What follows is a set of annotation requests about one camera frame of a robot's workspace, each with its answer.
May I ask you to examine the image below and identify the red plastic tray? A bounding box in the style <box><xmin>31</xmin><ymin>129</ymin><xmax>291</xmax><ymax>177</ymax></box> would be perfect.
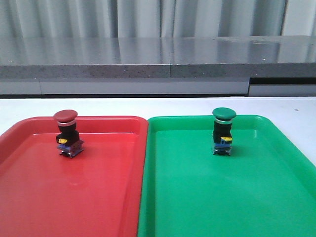
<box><xmin>0</xmin><ymin>116</ymin><xmax>148</xmax><ymax>237</ymax></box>

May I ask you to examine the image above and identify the green plastic tray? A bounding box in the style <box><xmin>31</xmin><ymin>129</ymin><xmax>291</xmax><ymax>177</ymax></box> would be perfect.
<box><xmin>138</xmin><ymin>115</ymin><xmax>316</xmax><ymax>237</ymax></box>

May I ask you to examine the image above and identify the grey stone counter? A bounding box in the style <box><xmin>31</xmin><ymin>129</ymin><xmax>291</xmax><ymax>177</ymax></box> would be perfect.
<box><xmin>0</xmin><ymin>36</ymin><xmax>316</xmax><ymax>97</ymax></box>

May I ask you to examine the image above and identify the red mushroom push button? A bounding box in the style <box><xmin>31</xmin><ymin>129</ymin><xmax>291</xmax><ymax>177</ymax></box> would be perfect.
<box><xmin>53</xmin><ymin>110</ymin><xmax>84</xmax><ymax>158</ymax></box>

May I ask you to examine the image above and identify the green mushroom push button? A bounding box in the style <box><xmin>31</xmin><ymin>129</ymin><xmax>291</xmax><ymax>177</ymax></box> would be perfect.
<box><xmin>212</xmin><ymin>107</ymin><xmax>237</xmax><ymax>156</ymax></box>

